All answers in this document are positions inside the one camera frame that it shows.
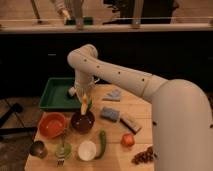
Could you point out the green chili pepper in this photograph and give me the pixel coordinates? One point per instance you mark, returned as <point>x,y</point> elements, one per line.
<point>102,138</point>

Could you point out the purple bowl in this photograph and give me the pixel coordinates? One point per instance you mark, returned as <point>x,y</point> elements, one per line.
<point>82,123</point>

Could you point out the folded blue cloth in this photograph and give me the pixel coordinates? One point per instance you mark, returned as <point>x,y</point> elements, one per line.
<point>114,95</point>

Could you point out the orange bowl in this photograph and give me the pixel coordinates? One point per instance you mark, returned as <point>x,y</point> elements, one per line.
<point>52,125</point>

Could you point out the yellow banana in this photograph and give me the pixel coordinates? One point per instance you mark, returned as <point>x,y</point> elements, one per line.
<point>85,104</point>

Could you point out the bunch of dark grapes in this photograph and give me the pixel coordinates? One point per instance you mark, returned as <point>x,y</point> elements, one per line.
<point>144,156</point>

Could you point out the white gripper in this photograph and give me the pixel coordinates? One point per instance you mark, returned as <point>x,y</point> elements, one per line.
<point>84,88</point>

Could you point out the small metal cup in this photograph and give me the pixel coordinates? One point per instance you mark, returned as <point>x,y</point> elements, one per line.
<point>38,149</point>

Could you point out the black tripod legs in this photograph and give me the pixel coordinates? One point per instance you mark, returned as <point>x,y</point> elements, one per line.
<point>12,124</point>

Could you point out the green plastic tray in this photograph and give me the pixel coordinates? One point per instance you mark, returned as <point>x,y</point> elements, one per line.
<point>55,96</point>

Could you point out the red tomato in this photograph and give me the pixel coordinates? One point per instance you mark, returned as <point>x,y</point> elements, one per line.
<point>127,140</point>

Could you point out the black whiteboard eraser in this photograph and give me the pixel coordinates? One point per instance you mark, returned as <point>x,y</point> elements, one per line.
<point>130,123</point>

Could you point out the blue sponge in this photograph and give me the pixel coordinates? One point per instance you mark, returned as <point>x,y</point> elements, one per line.
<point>109,114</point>

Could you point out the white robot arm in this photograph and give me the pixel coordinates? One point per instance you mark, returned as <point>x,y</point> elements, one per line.
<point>182,120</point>

